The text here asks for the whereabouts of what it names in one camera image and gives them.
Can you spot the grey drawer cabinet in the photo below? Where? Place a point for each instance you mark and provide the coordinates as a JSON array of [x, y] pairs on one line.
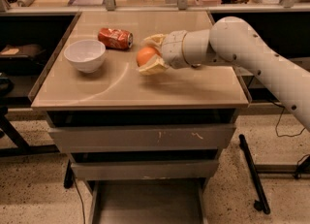
[[118, 95]]

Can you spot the red crushed soda can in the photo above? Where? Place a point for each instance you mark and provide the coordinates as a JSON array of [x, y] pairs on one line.
[[115, 38]]

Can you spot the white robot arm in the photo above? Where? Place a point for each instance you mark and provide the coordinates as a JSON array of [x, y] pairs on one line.
[[231, 40]]

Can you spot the black floor bar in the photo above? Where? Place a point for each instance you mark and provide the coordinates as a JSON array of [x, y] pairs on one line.
[[261, 204]]

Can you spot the open bottom grey drawer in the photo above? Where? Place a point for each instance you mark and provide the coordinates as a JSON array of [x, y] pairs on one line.
[[162, 201]]

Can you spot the middle grey drawer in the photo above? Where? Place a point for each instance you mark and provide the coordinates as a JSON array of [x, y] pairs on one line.
[[145, 170]]

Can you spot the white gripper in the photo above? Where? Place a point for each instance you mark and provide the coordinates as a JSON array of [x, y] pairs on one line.
[[172, 49]]

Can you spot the white bowl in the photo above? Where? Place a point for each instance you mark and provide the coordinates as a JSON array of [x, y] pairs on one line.
[[86, 56]]

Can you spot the orange fruit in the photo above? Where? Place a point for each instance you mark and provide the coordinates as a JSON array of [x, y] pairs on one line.
[[145, 54]]

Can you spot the top grey drawer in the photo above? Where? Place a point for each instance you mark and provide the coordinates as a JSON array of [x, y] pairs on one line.
[[141, 138]]

